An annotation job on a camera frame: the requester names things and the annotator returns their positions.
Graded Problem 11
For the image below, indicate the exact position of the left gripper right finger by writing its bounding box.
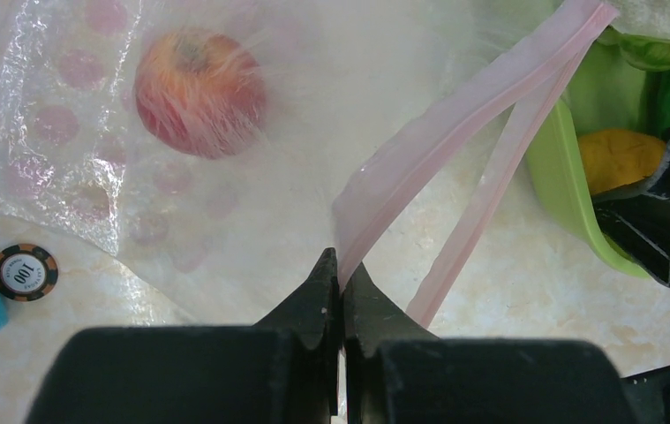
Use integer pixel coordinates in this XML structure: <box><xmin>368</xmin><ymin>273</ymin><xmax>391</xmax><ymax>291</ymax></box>
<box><xmin>342</xmin><ymin>266</ymin><xmax>636</xmax><ymax>423</ymax></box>

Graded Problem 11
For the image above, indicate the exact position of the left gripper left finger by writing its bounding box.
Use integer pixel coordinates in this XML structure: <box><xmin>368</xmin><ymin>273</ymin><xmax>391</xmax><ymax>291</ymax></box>
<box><xmin>26</xmin><ymin>248</ymin><xmax>339</xmax><ymax>423</ymax></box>

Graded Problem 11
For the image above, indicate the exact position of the orange toy mango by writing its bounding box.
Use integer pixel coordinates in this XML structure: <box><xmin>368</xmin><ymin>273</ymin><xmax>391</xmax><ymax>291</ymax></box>
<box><xmin>577</xmin><ymin>128</ymin><xmax>666</xmax><ymax>196</ymax></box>

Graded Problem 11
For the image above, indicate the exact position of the green plastic bin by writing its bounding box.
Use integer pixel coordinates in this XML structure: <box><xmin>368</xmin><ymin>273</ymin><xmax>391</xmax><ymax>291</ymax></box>
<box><xmin>526</xmin><ymin>34</ymin><xmax>670</xmax><ymax>288</ymax></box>

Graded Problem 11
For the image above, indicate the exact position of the clear zip top bag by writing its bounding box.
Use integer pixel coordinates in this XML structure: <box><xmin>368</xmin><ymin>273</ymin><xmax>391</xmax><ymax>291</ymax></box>
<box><xmin>0</xmin><ymin>1</ymin><xmax>619</xmax><ymax>325</ymax></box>

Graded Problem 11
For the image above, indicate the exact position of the red toy apple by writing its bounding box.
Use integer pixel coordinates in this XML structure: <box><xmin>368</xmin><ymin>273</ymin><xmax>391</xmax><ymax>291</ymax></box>
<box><xmin>133</xmin><ymin>27</ymin><xmax>267</xmax><ymax>159</ymax></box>

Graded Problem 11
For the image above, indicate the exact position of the white toy cauliflower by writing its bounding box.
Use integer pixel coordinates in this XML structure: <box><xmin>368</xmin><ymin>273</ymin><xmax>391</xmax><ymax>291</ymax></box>
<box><xmin>598</xmin><ymin>0</ymin><xmax>670</xmax><ymax>72</ymax></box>

